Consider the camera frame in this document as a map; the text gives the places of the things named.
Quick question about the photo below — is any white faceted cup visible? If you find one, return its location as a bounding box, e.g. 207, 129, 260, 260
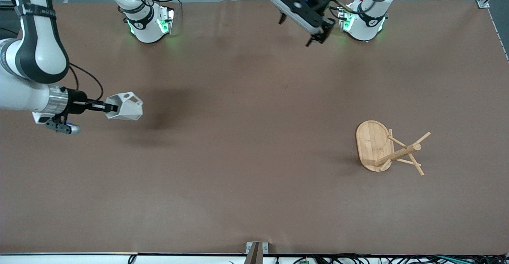
105, 92, 144, 121

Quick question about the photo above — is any wooden cup rack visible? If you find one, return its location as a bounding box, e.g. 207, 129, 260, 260
356, 120, 431, 176

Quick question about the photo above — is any brown table cover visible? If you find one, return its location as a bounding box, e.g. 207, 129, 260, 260
0, 0, 509, 255

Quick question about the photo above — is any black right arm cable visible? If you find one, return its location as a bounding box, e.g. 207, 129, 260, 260
68, 62, 105, 102

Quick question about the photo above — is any white table edge rail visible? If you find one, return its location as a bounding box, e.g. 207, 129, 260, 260
0, 253, 509, 264

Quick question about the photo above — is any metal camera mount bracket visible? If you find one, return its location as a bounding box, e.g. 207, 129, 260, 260
246, 242, 269, 254

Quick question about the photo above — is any black cable bundle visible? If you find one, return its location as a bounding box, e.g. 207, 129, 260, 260
274, 253, 509, 264

